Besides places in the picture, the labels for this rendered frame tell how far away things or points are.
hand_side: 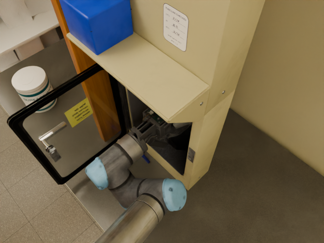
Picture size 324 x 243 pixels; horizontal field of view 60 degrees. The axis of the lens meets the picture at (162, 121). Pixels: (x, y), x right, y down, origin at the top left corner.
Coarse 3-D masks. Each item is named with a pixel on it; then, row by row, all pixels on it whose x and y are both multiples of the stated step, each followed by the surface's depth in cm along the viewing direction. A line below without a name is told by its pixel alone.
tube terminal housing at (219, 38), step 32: (160, 0) 49; (192, 0) 44; (224, 0) 39; (256, 0) 44; (160, 32) 55; (192, 32) 48; (224, 32) 43; (192, 64) 53; (224, 64) 51; (224, 96) 63; (192, 128) 69; (160, 160) 103
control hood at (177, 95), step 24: (120, 48) 59; (144, 48) 59; (120, 72) 55; (144, 72) 55; (168, 72) 55; (144, 96) 52; (168, 96) 52; (192, 96) 52; (168, 120) 49; (192, 120) 57
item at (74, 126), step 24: (72, 96) 73; (96, 96) 81; (24, 120) 67; (48, 120) 72; (72, 120) 79; (96, 120) 88; (48, 144) 78; (72, 144) 87; (96, 144) 97; (72, 168) 95
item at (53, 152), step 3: (51, 147) 80; (48, 150) 80; (51, 150) 79; (54, 150) 80; (51, 153) 79; (54, 153) 80; (57, 153) 81; (51, 156) 80; (54, 156) 81; (57, 156) 82; (60, 156) 83; (54, 159) 82; (57, 159) 83
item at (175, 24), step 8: (168, 8) 49; (168, 16) 50; (176, 16) 48; (184, 16) 47; (168, 24) 51; (176, 24) 50; (184, 24) 48; (168, 32) 53; (176, 32) 51; (184, 32) 50; (168, 40) 55; (176, 40) 53; (184, 40) 51; (184, 48) 52
